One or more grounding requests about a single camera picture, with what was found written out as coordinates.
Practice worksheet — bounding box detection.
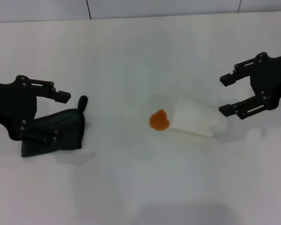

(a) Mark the dark blue-green rag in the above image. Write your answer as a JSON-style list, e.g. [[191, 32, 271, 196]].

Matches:
[[21, 95, 89, 158]]

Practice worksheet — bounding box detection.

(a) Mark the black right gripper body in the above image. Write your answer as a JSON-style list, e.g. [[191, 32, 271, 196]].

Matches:
[[250, 52, 281, 110]]

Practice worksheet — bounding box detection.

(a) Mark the orange-brown liquid stain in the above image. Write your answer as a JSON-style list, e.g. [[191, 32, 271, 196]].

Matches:
[[148, 109, 171, 132]]

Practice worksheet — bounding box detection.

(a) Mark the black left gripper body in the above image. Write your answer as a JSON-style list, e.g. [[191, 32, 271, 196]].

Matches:
[[0, 75, 38, 141]]

